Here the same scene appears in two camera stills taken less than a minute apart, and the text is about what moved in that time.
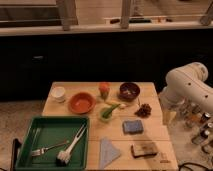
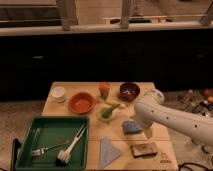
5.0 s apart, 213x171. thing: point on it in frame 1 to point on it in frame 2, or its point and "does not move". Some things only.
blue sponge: x=132 y=127 does not move
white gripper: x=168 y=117 to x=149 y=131
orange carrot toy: x=104 y=88 does not move
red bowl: x=82 y=103 does not move
